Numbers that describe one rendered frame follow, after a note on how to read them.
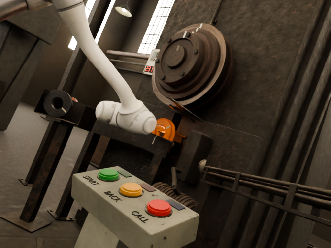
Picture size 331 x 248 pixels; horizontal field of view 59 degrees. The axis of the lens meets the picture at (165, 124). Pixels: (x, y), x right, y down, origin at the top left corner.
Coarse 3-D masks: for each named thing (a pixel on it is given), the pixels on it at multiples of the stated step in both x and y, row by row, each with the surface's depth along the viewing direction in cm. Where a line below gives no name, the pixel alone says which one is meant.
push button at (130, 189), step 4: (124, 184) 53; (128, 184) 54; (132, 184) 54; (136, 184) 54; (120, 188) 52; (124, 188) 52; (128, 188) 52; (132, 188) 52; (136, 188) 52; (140, 188) 52; (124, 192) 51; (128, 192) 51; (132, 192) 51; (136, 192) 51; (140, 192) 52
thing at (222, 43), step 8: (200, 24) 155; (208, 24) 151; (216, 32) 146; (224, 40) 141; (224, 48) 140; (224, 56) 138; (224, 64) 137; (216, 72) 138; (224, 72) 140; (152, 80) 166; (216, 80) 137; (208, 88) 139; (216, 88) 142; (160, 96) 158; (192, 96) 144; (200, 96) 140; (208, 96) 143; (184, 104) 145; (192, 104) 147
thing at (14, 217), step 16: (80, 112) 175; (64, 128) 162; (64, 144) 164; (48, 160) 161; (48, 176) 161; (32, 192) 160; (32, 208) 159; (16, 224) 152; (32, 224) 159; (48, 224) 168
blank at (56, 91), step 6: (54, 90) 160; (60, 90) 161; (48, 96) 160; (54, 96) 160; (60, 96) 160; (66, 96) 160; (48, 102) 160; (66, 102) 160; (72, 102) 163; (48, 108) 160; (54, 108) 160; (60, 108) 160; (66, 108) 160; (54, 114) 160; (60, 114) 160; (66, 114) 161
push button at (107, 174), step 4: (100, 172) 57; (104, 172) 57; (108, 172) 58; (112, 172) 58; (116, 172) 58; (100, 176) 56; (104, 176) 56; (108, 176) 56; (112, 176) 57; (116, 176) 57
